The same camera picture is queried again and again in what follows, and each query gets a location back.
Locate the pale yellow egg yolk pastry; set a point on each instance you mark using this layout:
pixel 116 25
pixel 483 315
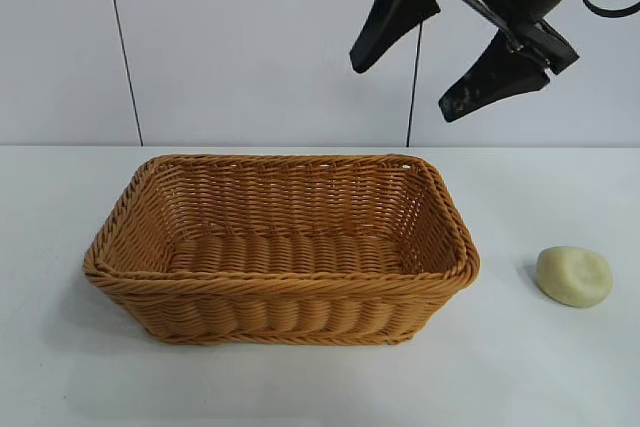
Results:
pixel 575 277

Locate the brown woven wicker basket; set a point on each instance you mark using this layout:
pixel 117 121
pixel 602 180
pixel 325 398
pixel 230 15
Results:
pixel 280 297

